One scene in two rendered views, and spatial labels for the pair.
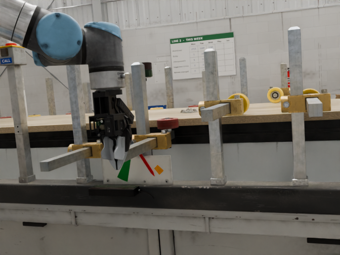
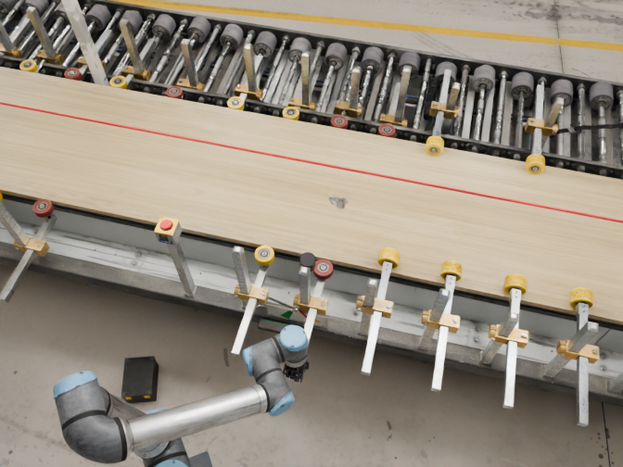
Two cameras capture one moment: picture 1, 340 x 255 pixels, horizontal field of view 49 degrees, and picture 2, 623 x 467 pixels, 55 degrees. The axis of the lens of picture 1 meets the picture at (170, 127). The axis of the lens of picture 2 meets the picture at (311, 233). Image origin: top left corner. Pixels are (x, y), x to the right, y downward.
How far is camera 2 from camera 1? 1.99 m
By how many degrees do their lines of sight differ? 51
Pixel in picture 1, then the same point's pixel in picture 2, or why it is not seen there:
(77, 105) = (243, 277)
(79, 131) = (246, 288)
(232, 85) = not seen: outside the picture
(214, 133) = (366, 318)
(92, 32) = (289, 352)
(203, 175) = (349, 286)
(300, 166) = (425, 343)
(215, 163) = (363, 327)
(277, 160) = (413, 295)
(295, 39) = (442, 301)
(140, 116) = (304, 296)
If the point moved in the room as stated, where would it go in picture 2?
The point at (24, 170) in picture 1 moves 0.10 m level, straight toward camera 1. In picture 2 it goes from (188, 290) to (197, 309)
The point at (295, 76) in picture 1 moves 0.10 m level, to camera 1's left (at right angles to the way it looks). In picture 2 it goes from (437, 314) to (410, 317)
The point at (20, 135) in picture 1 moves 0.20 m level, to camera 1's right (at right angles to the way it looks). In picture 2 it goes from (184, 275) to (233, 271)
